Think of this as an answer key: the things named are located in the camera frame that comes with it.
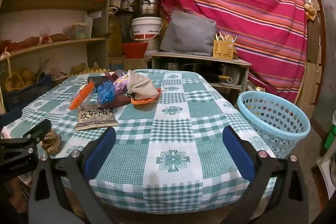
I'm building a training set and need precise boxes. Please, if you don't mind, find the beige cloth pouch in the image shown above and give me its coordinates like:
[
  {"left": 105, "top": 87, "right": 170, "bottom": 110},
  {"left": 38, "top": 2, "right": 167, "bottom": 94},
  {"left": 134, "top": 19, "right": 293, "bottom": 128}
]
[{"left": 126, "top": 70, "right": 160, "bottom": 100}]

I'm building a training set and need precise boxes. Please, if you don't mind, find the red mesh bag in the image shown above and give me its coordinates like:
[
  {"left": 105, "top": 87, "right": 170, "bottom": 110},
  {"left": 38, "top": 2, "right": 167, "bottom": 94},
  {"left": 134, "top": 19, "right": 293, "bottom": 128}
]
[{"left": 0, "top": 34, "right": 70, "bottom": 50}]

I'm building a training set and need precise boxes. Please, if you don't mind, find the yellow dried bundle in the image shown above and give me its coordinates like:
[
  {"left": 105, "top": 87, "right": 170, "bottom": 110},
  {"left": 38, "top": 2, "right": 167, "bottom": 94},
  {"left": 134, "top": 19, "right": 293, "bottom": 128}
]
[{"left": 304, "top": 4, "right": 318, "bottom": 21}]

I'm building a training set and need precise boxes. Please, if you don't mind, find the cardboard box blue print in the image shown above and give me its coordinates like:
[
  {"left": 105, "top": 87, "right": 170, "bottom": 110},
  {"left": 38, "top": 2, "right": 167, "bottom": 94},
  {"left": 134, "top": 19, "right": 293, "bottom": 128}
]
[{"left": 109, "top": 56, "right": 147, "bottom": 71}]

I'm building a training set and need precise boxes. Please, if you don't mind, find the black pan wooden handle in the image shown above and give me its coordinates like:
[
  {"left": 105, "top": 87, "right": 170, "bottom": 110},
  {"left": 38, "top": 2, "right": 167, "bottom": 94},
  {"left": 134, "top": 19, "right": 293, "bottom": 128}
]
[{"left": 207, "top": 73, "right": 234, "bottom": 84}]

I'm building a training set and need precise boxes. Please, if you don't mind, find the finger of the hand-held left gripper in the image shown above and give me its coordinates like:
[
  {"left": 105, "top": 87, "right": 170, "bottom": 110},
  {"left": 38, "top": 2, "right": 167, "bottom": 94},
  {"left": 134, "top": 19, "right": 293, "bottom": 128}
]
[
  {"left": 0, "top": 119, "right": 52, "bottom": 154},
  {"left": 0, "top": 108, "right": 24, "bottom": 130}
]

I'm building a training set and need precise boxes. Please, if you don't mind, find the green bin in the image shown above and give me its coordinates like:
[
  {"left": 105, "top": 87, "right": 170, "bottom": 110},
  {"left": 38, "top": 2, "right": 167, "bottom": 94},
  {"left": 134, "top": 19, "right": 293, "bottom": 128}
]
[{"left": 324, "top": 111, "right": 336, "bottom": 149}]

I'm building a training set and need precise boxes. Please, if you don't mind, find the dark red wrapper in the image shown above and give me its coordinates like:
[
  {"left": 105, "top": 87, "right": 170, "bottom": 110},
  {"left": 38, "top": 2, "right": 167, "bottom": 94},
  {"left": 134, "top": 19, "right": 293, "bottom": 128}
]
[{"left": 115, "top": 94, "right": 132, "bottom": 106}]

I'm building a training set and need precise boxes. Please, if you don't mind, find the clear plastic box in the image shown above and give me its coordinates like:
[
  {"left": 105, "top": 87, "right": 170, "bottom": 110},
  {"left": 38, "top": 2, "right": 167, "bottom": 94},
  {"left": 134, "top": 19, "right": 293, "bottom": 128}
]
[{"left": 64, "top": 22, "right": 92, "bottom": 39}]

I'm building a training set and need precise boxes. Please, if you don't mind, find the bundle of chopsticks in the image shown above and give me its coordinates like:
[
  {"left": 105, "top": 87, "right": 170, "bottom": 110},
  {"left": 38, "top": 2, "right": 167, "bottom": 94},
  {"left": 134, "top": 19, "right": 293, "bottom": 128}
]
[{"left": 215, "top": 32, "right": 238, "bottom": 43}]

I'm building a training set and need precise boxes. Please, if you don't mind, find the white plastic bucket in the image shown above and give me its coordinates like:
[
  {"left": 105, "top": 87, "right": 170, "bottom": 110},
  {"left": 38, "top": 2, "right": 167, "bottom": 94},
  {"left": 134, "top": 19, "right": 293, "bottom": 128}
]
[{"left": 130, "top": 17, "right": 163, "bottom": 42}]

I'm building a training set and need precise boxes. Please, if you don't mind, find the wooden chopstick holder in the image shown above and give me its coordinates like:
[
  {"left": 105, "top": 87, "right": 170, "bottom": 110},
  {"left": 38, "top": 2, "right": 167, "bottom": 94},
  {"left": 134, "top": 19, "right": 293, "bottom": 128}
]
[{"left": 213, "top": 40, "right": 235, "bottom": 60}]

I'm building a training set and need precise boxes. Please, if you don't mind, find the large metal pot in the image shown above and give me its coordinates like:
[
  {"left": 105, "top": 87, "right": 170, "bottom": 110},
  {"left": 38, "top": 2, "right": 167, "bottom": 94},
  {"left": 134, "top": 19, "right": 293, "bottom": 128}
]
[{"left": 132, "top": 0, "right": 161, "bottom": 18}]

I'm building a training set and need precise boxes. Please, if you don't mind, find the dark blue plastic crate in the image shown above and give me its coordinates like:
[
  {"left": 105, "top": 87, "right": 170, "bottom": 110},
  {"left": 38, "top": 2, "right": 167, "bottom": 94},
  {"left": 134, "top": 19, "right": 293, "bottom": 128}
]
[{"left": 2, "top": 74, "right": 52, "bottom": 112}]

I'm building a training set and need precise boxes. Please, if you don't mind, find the orange plastic packet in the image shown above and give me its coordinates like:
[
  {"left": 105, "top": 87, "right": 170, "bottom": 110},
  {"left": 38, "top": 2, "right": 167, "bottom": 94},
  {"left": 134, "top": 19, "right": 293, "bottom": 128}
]
[{"left": 69, "top": 81, "right": 95, "bottom": 110}]

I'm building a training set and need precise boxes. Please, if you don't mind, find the green checked tablecloth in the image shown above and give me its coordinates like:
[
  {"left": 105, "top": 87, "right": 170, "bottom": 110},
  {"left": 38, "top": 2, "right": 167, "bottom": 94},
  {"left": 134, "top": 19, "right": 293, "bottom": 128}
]
[{"left": 1, "top": 69, "right": 279, "bottom": 214}]

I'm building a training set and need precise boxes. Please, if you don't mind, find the low wooden cabinet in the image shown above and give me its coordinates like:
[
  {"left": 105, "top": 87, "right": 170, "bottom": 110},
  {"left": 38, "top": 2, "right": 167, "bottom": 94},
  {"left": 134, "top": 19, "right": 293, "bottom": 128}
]
[{"left": 147, "top": 50, "right": 252, "bottom": 98}]

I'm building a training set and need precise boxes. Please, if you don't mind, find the brown wrapper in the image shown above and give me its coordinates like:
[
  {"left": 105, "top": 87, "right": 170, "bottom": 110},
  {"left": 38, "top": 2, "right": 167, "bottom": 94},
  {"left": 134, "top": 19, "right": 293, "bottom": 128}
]
[{"left": 41, "top": 128, "right": 62, "bottom": 156}]

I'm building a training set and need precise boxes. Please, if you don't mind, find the red plastic basket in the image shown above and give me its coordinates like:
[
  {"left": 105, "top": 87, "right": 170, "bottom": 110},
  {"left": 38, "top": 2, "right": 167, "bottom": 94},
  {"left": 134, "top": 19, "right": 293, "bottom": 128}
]
[{"left": 121, "top": 42, "right": 149, "bottom": 59}]

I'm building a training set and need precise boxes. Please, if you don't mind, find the black and white snack packet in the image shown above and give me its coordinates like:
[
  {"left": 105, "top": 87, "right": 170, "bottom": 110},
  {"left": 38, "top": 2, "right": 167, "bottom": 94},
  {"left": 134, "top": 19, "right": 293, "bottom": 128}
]
[{"left": 75, "top": 107, "right": 119, "bottom": 131}]

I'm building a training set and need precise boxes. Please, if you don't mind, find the red striped cloth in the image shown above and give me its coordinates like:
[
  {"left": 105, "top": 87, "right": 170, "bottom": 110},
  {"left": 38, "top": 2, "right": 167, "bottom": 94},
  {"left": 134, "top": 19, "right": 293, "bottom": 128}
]
[{"left": 152, "top": 0, "right": 307, "bottom": 106}]

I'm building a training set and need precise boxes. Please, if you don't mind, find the blue plastic bag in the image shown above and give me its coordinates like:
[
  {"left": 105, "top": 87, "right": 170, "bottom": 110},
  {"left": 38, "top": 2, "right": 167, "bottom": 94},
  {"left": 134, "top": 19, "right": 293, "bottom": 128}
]
[{"left": 97, "top": 80, "right": 116, "bottom": 104}]

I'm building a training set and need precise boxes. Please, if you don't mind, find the grey fabric bag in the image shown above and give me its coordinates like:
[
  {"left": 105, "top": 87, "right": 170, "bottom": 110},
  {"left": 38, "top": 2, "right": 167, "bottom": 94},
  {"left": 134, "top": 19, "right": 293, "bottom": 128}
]
[{"left": 159, "top": 10, "right": 218, "bottom": 56}]

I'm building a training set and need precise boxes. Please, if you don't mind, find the yellow oil jug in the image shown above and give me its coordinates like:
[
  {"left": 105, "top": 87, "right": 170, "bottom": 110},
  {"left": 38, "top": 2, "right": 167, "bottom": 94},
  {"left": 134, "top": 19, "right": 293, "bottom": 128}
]
[{"left": 108, "top": 7, "right": 123, "bottom": 58}]

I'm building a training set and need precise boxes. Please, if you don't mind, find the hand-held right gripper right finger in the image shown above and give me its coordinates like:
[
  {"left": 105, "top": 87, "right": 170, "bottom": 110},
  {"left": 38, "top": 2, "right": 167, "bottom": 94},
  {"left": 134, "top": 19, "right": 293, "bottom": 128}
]
[{"left": 222, "top": 125, "right": 310, "bottom": 224}]

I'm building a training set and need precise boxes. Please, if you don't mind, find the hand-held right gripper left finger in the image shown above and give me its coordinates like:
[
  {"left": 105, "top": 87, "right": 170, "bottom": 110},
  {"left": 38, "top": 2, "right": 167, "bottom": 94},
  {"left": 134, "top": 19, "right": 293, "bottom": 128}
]
[{"left": 28, "top": 127, "right": 117, "bottom": 224}]

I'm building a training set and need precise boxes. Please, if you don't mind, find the yellow egg tray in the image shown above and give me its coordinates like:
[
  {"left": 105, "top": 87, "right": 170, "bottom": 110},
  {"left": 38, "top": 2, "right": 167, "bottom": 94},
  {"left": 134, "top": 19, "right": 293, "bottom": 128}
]
[{"left": 71, "top": 68, "right": 111, "bottom": 76}]

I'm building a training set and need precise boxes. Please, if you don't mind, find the light blue plastic basket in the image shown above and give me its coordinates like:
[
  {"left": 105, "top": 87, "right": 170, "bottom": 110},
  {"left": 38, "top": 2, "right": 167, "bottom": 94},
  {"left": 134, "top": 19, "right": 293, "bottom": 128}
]
[{"left": 237, "top": 91, "right": 311, "bottom": 159}]

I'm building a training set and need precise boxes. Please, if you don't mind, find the wooden shelf unit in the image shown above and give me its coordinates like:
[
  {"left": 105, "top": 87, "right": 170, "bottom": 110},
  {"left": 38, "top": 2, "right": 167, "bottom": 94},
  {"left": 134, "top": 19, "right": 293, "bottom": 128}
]
[{"left": 0, "top": 0, "right": 155, "bottom": 77}]

